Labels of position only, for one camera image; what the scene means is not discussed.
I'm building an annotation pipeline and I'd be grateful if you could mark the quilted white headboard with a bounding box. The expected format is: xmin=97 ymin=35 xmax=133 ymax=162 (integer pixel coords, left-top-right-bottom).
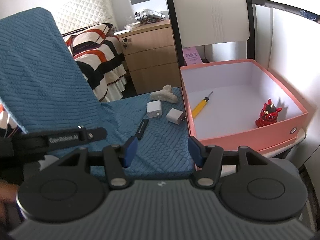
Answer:
xmin=54 ymin=0 xmax=118 ymax=34

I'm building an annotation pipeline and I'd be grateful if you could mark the red devil figurine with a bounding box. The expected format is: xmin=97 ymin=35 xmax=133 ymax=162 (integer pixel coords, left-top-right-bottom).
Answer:
xmin=255 ymin=99 xmax=282 ymax=127

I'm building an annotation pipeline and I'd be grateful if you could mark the striped pillow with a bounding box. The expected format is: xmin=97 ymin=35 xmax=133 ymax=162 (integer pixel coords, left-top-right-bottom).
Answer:
xmin=63 ymin=23 xmax=113 ymax=56

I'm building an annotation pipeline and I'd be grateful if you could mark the white fluffy hair claw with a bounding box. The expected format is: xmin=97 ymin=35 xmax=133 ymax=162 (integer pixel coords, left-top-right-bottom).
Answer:
xmin=150 ymin=85 xmax=178 ymax=103

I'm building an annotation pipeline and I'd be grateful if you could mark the black usb stick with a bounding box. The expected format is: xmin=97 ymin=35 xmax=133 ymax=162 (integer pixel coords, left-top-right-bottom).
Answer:
xmin=135 ymin=119 xmax=149 ymax=140

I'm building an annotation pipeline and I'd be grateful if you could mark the white square charger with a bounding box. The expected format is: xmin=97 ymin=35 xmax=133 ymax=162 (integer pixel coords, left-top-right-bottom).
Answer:
xmin=146 ymin=100 xmax=162 ymax=118

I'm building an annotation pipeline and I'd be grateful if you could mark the person left hand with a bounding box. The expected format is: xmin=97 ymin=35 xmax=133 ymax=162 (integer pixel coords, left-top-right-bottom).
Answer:
xmin=0 ymin=180 xmax=19 ymax=224

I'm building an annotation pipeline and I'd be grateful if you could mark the wooden drawer cabinet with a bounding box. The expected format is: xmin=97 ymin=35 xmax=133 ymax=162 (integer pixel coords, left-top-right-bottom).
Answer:
xmin=117 ymin=20 xmax=181 ymax=94

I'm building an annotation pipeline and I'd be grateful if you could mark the wire basket with clutter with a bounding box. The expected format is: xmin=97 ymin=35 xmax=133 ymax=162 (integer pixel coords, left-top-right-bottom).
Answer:
xmin=124 ymin=9 xmax=166 ymax=30

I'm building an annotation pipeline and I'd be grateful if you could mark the blue textured chair cover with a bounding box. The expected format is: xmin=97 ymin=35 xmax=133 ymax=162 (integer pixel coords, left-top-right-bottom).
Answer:
xmin=1 ymin=8 xmax=194 ymax=179

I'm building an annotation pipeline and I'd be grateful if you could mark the black cabinet key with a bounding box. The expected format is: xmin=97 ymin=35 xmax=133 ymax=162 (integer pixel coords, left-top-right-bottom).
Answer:
xmin=123 ymin=38 xmax=127 ymax=48

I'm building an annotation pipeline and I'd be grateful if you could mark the pink cardboard box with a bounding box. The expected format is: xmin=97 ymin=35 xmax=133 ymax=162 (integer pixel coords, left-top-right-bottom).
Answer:
xmin=180 ymin=59 xmax=308 ymax=154

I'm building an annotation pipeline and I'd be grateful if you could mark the white plug adapter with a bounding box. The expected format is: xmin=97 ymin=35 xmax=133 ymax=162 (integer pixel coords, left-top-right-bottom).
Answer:
xmin=166 ymin=108 xmax=186 ymax=125

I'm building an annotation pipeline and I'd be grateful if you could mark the striped bed cover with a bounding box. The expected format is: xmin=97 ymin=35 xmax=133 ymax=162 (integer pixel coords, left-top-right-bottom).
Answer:
xmin=73 ymin=36 xmax=127 ymax=102

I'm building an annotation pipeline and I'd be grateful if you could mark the yellow handled screwdriver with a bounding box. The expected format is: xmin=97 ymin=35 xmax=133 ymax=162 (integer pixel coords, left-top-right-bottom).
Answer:
xmin=191 ymin=92 xmax=213 ymax=119

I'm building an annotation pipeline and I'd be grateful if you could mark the pink paper bag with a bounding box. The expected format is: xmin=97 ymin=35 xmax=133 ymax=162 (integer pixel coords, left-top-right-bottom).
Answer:
xmin=183 ymin=47 xmax=202 ymax=66

